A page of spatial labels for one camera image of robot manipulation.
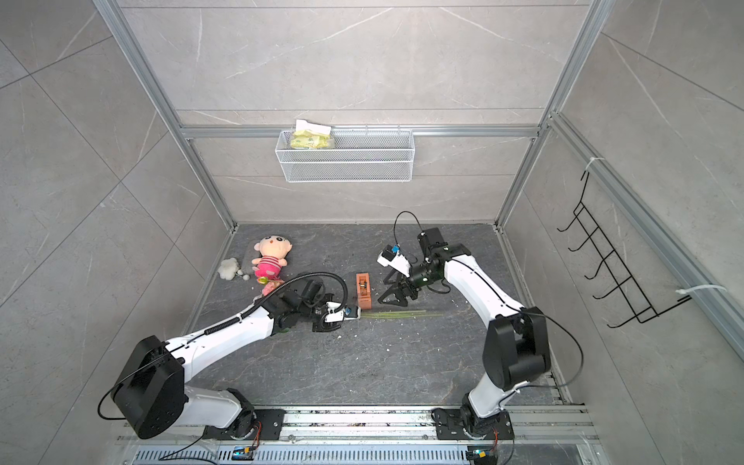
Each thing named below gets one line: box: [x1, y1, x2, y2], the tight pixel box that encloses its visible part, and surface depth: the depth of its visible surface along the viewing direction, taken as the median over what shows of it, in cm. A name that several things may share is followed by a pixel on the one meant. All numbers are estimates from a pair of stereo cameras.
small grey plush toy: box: [217, 257, 250, 281], surface depth 106 cm
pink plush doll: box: [251, 234, 294, 280], surface depth 103 cm
